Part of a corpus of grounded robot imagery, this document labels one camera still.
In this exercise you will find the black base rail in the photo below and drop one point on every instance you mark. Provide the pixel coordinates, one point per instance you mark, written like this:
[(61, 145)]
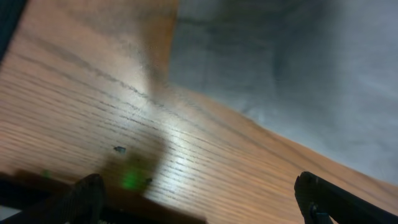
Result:
[(20, 192)]

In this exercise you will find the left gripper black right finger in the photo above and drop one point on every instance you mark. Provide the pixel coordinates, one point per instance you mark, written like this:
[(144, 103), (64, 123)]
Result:
[(323, 202)]

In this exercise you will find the grey shorts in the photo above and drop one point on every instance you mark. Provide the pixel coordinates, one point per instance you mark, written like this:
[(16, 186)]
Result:
[(322, 73)]

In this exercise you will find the dark teal garment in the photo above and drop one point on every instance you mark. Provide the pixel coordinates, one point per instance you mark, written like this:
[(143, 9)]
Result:
[(11, 11)]

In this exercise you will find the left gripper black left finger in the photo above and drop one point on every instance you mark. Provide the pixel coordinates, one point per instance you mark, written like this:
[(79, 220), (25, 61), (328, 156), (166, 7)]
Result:
[(81, 203)]

